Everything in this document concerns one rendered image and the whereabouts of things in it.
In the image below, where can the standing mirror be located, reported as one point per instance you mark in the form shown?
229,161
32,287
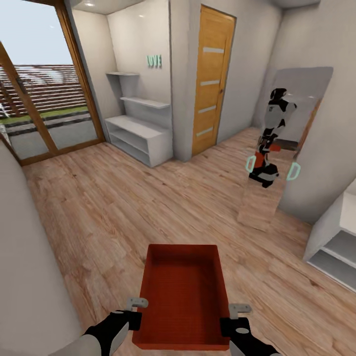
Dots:
295,99

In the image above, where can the decorative sign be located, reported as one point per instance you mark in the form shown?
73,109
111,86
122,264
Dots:
153,60

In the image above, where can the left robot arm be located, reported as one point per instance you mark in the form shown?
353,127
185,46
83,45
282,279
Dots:
106,337

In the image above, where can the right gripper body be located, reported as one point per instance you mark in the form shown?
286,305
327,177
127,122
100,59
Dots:
227,323

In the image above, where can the storage box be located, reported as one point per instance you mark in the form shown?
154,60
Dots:
186,295

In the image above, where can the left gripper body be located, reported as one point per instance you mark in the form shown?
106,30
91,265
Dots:
135,320

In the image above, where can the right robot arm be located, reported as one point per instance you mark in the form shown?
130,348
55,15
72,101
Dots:
238,329

